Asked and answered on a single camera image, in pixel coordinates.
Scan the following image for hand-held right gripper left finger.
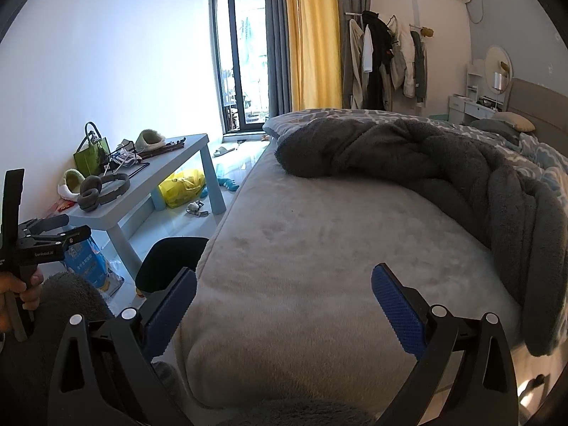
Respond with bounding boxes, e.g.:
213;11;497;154
47;268;198;426

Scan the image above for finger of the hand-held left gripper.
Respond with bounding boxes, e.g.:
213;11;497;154
20;214;70;237
22;225;92;249

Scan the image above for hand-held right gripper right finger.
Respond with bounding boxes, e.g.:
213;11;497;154
372;263;519;426

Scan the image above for dark trash bin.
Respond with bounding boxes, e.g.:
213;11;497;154
134;236;210;303

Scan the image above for person's left hand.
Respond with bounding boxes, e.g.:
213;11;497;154
0;271;44;333

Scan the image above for blue printed bag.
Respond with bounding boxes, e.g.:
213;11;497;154
64;235;125;296

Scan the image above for grey headphones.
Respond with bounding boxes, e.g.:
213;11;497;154
79;172;131;212

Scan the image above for person's left leg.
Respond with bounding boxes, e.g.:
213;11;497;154
0;271;178;426

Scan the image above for green handbag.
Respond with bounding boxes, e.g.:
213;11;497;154
73;122;111;177

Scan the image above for light blue table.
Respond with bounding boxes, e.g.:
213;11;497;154
58;133;227;280

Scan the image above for yellow plastic bag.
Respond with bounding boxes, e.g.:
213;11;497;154
159;169;206;208

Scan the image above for grey fleece patterned comforter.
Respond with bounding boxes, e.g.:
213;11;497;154
263;109;568;358

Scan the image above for grey pillow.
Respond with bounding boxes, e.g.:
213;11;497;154
470;119;520;137

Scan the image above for white dressing table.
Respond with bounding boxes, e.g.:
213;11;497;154
447;60;507;122

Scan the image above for beige pillow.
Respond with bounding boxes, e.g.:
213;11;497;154
493;112;537;133

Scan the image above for glass balcony door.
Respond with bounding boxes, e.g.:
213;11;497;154
208;0;271;136

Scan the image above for grey garment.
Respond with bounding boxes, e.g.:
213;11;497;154
410;30;428;105

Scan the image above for white jacket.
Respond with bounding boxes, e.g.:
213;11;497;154
390;18;418;98

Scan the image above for black coat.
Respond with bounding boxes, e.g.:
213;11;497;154
361;10;397;111

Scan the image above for grey bed headboard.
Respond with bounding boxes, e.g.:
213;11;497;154
506;77;568;156

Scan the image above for white shirt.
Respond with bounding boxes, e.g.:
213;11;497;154
361;27;374;74

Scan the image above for round white vanity mirror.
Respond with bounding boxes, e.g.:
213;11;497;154
485;45;514;95

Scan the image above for yellow curtain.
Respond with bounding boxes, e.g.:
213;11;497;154
284;0;343;111

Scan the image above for white pole coat rack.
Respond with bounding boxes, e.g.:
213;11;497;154
345;0;435;109

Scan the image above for black wire stand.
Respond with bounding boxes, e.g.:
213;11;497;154
104;140;149;174

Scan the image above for air conditioner power cable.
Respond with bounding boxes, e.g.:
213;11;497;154
467;0;489;25

